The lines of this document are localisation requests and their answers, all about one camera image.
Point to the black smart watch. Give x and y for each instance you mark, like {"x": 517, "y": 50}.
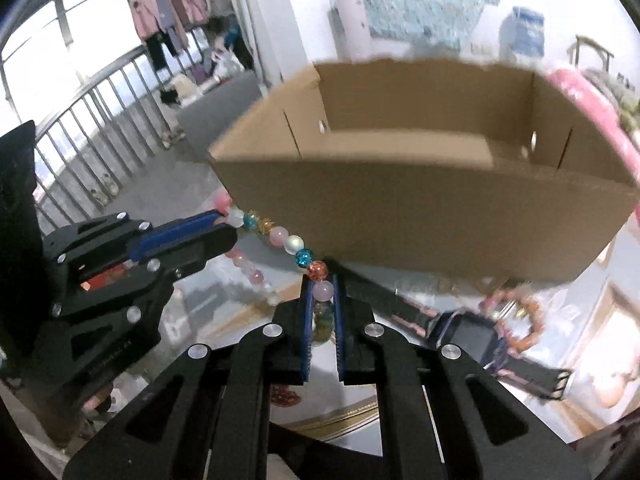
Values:
{"x": 483, "y": 339}

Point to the brown cardboard box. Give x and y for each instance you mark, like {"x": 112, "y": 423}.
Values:
{"x": 489, "y": 171}

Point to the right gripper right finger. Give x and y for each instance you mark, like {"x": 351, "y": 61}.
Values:
{"x": 442, "y": 416}

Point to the metal balcony railing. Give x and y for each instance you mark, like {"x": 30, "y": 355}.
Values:
{"x": 99, "y": 141}

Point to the green knit garment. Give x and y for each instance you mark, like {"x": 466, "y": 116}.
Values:
{"x": 624, "y": 100}

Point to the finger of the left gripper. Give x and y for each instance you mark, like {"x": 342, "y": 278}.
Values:
{"x": 175, "y": 232}
{"x": 88, "y": 288}

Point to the hanging pink clothes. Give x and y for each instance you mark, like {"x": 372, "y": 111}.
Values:
{"x": 168, "y": 20}

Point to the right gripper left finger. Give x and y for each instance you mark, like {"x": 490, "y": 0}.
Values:
{"x": 207, "y": 415}

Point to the pink floral blanket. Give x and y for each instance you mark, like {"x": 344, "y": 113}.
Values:
{"x": 596, "y": 107}

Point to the wooden chair frame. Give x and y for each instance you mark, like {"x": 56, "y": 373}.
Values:
{"x": 585, "y": 52}

